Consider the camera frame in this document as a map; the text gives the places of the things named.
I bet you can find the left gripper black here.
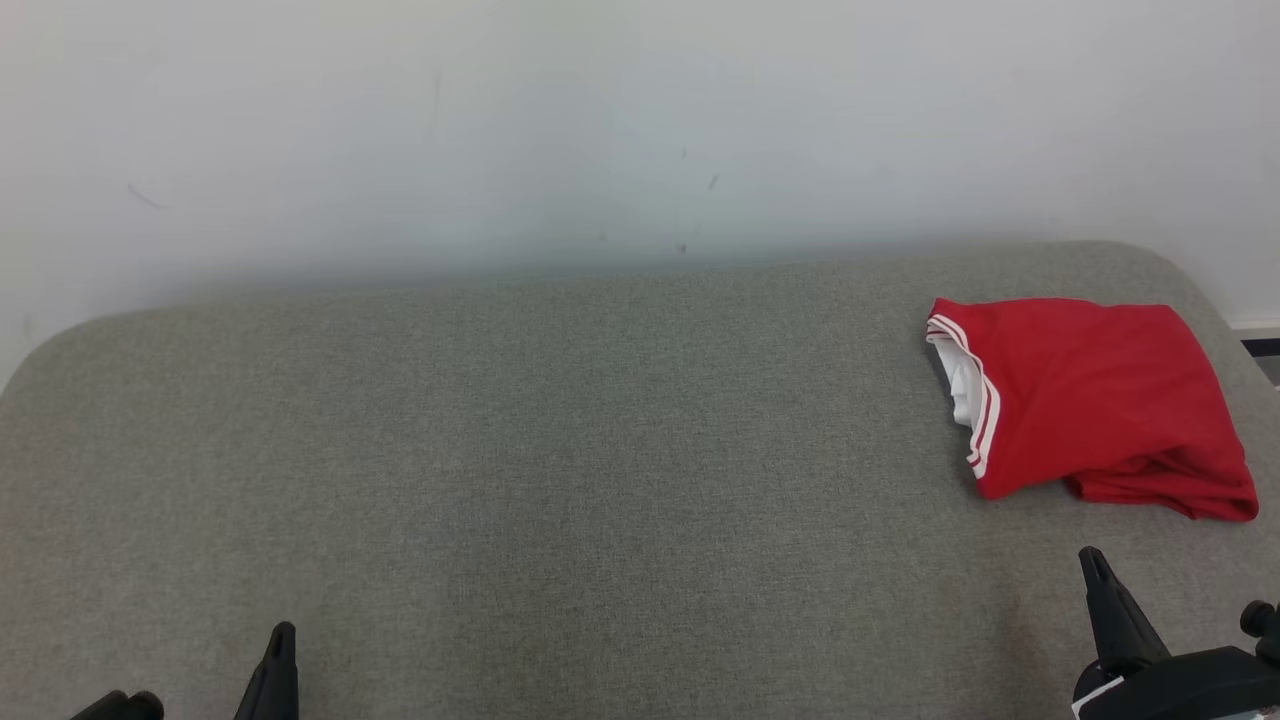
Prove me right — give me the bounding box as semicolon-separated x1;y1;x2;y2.
70;622;299;720

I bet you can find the red jersey with black lettering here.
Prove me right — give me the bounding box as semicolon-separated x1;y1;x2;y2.
925;297;1246;501

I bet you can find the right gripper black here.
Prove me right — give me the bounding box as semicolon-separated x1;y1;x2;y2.
1072;546;1280;720

